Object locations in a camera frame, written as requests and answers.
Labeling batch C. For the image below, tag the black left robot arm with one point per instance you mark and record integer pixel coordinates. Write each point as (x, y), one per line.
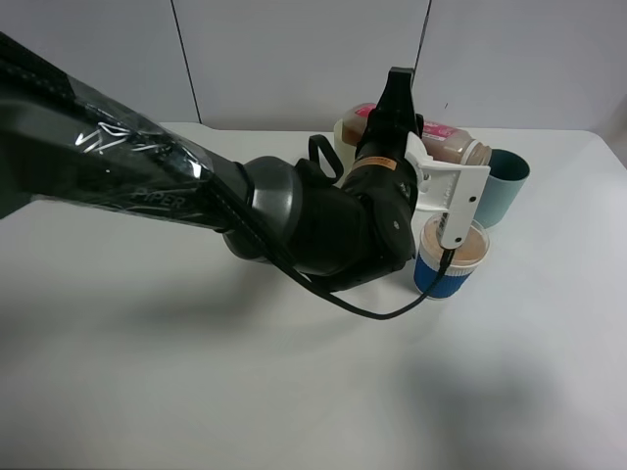
(341, 226)

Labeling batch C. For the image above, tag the teal plastic cup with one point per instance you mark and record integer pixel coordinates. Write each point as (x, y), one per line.
(508, 173)

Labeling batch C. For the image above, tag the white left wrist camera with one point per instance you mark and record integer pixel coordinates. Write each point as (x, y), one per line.
(454, 190)

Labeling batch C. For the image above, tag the pale green plastic cup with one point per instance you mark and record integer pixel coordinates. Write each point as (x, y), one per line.
(346, 139)

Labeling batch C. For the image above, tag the clear plastic drink bottle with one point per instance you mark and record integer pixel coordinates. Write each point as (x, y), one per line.
(443, 143)

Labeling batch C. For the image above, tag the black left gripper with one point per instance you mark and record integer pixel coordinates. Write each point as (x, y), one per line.
(379, 163)

